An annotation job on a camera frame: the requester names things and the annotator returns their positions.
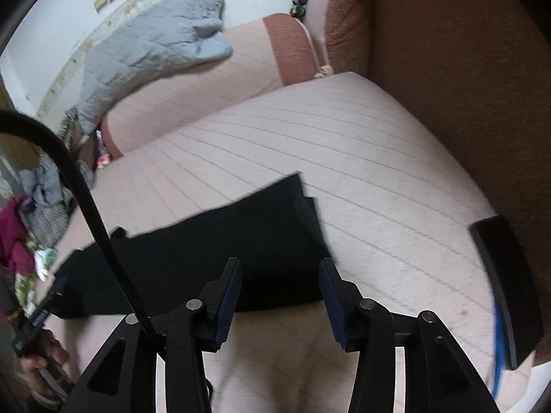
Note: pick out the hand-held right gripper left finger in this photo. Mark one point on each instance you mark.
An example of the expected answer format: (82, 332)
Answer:
(227, 297)

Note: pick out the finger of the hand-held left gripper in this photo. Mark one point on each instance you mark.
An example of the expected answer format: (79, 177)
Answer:
(58, 288)

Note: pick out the pink bolster cushion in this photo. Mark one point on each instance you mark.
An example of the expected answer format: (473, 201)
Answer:
(206, 81)

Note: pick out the person's left hand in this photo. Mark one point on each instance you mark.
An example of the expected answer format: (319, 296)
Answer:
(45, 352)

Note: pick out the black pants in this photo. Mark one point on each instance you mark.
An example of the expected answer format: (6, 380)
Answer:
(206, 262)

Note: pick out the magenta garment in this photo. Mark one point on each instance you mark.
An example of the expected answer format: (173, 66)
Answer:
(15, 236)

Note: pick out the white green cloth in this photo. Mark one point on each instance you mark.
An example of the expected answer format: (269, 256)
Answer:
(45, 260)

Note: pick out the blue-grey denim shirt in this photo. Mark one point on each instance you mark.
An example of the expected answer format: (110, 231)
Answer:
(43, 185)

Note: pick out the checked tweed coat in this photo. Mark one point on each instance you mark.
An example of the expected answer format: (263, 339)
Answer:
(47, 219)

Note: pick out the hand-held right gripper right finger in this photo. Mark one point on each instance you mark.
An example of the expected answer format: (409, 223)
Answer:
(332, 305)

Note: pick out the colourful snack packet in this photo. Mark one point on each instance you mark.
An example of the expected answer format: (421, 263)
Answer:
(102, 157)

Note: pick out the pink quilted sofa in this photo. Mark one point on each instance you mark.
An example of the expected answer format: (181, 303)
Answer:
(366, 159)

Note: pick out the grey quilted blanket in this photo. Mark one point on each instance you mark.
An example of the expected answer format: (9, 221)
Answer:
(146, 51)

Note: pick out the black box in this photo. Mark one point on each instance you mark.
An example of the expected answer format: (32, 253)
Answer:
(506, 284)

